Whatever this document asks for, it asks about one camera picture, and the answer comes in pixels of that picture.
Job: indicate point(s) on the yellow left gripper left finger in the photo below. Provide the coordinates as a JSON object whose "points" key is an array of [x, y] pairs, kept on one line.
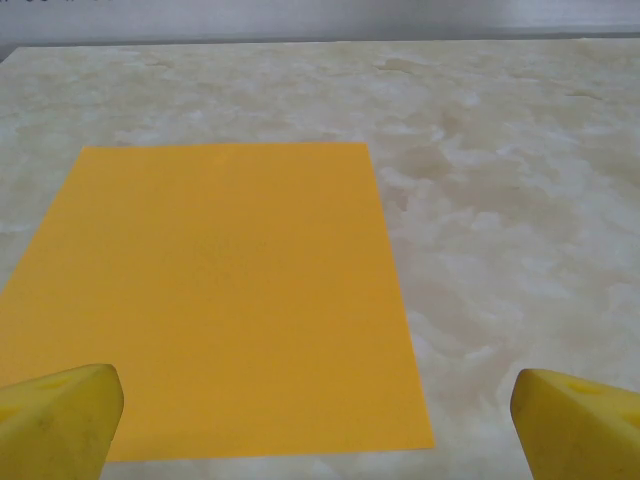
{"points": [[55, 425]]}

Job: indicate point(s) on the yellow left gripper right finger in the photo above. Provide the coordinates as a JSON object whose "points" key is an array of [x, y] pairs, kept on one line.
{"points": [[580, 430]]}

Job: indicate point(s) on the orange paper sheet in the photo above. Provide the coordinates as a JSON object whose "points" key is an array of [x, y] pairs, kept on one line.
{"points": [[225, 300]]}

